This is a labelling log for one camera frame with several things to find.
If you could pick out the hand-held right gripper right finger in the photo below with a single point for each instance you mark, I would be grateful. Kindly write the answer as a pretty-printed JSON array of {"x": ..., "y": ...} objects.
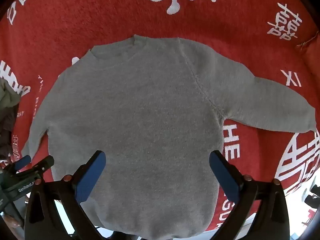
[{"x": 224, "y": 177}]

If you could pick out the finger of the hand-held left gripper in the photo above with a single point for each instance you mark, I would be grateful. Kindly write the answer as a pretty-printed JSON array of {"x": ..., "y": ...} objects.
[
  {"x": 22, "y": 162},
  {"x": 41, "y": 166}
]

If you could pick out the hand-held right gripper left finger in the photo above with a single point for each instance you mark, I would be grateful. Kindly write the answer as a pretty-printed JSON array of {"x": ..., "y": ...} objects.
[{"x": 90, "y": 177}]

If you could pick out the grey knit sweater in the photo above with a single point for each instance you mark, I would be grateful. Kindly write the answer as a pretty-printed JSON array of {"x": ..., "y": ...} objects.
[{"x": 150, "y": 120}]

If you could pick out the dark cloth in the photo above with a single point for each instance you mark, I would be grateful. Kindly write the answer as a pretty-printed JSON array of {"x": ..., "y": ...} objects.
[{"x": 6, "y": 135}]

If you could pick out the olive green cloth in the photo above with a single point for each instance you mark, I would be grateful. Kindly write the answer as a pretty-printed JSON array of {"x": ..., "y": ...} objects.
[{"x": 8, "y": 97}]

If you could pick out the red printed blanket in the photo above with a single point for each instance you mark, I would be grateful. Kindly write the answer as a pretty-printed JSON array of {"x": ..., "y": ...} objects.
[{"x": 87, "y": 17}]

